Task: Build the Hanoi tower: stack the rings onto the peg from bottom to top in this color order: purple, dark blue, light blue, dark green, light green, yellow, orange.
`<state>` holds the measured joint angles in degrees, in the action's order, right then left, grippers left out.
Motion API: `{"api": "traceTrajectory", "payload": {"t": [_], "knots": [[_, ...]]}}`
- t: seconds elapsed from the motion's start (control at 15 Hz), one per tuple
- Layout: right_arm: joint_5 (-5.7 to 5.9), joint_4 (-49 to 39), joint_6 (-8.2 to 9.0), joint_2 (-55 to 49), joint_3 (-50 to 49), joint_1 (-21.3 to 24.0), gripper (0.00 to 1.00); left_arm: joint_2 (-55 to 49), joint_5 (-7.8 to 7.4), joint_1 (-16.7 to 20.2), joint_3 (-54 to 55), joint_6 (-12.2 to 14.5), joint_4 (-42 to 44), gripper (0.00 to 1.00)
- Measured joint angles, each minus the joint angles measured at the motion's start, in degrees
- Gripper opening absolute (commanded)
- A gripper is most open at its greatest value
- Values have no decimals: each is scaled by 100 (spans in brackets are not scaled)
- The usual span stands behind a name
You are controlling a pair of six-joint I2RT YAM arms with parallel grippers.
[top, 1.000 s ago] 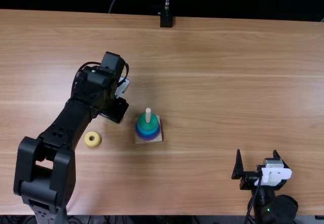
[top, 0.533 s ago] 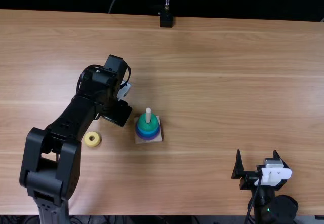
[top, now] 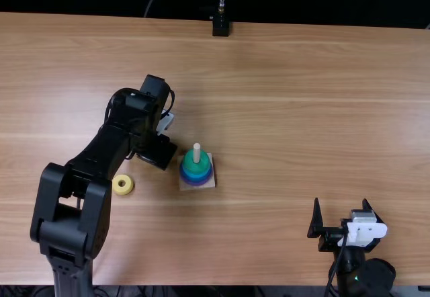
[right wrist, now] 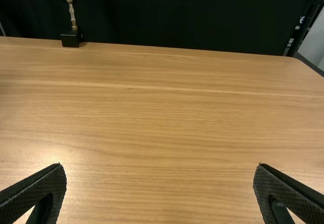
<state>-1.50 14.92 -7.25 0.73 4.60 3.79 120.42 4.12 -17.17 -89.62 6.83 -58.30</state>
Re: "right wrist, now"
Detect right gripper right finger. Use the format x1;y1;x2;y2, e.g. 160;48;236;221
253;163;324;224

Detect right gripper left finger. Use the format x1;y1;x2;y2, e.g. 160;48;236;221
0;163;67;224

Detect black clamp stand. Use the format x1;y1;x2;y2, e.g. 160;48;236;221
60;0;84;48

